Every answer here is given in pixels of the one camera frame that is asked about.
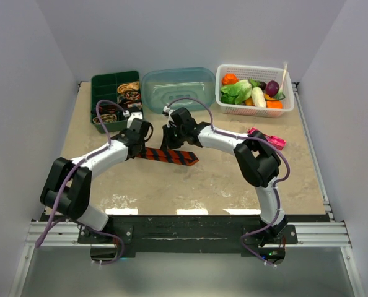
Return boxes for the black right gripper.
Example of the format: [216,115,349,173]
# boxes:
[161,124,186,151]

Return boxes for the orange navy striped tie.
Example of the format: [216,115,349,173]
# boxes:
[136,147,199,166]

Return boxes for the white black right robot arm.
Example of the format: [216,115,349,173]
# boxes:
[161,107,287,243]

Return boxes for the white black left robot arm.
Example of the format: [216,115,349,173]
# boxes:
[35,118,153,247]

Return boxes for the rolled floral tie front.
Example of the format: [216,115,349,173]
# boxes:
[92,114,118,124]

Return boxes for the rolled dark patterned tie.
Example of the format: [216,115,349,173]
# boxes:
[118,93,142,108]

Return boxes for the rolled red brown tie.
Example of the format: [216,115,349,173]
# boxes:
[97,105,118,114]

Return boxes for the teal translucent plastic tub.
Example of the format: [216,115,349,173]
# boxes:
[141,67,216,114]

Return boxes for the green compartment organizer box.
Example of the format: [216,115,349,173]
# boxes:
[90,71,143,134]

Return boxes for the rolled patterned tie top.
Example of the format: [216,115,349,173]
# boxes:
[117,81,140,94]

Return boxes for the green toy lettuce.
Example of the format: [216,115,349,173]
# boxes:
[220,80,253,105]

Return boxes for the orange toy pumpkin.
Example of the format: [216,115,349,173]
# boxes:
[221,74,239,85]

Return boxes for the yellow toy pepper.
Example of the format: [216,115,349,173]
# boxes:
[245,97,255,106]

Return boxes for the white toy radish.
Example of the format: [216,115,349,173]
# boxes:
[251,87,266,108]

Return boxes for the dark purple toy eggplant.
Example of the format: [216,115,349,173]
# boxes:
[255,81,266,90]

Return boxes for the orange toy carrot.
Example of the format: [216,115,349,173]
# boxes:
[266,100,283,109]

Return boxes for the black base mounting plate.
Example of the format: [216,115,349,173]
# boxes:
[78,215,298,263]

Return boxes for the pink rectangular box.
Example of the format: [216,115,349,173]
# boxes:
[248,127,286,150]

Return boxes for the purple toy onion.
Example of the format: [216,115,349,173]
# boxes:
[265,80,280,97]

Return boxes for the white perforated plastic basket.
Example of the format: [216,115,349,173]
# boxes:
[215,62,294,118]

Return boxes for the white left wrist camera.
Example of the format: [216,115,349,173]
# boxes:
[126,112,143,128]

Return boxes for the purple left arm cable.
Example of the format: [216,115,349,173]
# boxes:
[35,99,132,264]

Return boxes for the aluminium frame rail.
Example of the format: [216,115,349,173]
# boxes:
[9,215,365,296]

